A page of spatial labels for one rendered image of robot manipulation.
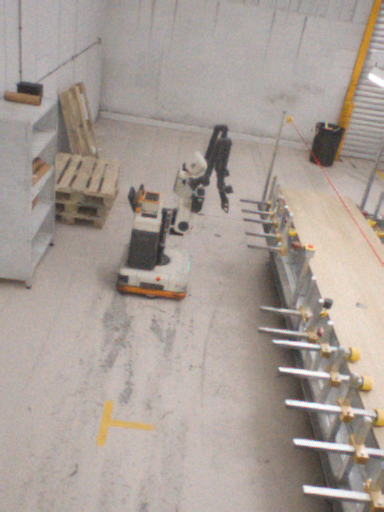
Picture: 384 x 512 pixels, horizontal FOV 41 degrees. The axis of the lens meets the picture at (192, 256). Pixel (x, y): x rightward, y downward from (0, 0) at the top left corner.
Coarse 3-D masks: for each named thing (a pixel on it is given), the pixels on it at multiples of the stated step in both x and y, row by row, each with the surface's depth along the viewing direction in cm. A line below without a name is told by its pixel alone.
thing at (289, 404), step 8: (288, 400) 262; (288, 408) 262; (296, 408) 261; (304, 408) 261; (312, 408) 261; (320, 408) 261; (328, 408) 262; (336, 408) 263; (352, 408) 265; (360, 416) 263; (368, 416) 263; (376, 416) 263
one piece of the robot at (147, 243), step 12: (144, 216) 465; (156, 216) 469; (132, 228) 469; (144, 228) 464; (156, 228) 464; (132, 240) 470; (144, 240) 470; (156, 240) 470; (132, 252) 476; (144, 252) 475; (156, 252) 477; (132, 264) 482; (144, 264) 481; (156, 264) 498
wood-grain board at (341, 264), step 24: (288, 192) 553; (312, 192) 565; (312, 216) 504; (336, 216) 513; (360, 216) 524; (312, 240) 454; (336, 240) 462; (360, 240) 470; (312, 264) 413; (336, 264) 420; (360, 264) 427; (336, 288) 385; (360, 288) 391; (336, 312) 355; (360, 312) 360; (336, 336) 331; (360, 336) 334; (360, 360) 312
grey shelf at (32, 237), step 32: (0, 128) 409; (32, 128) 494; (0, 160) 422; (32, 160) 513; (0, 192) 435; (32, 192) 452; (0, 224) 449; (32, 224) 481; (0, 256) 464; (32, 256) 505
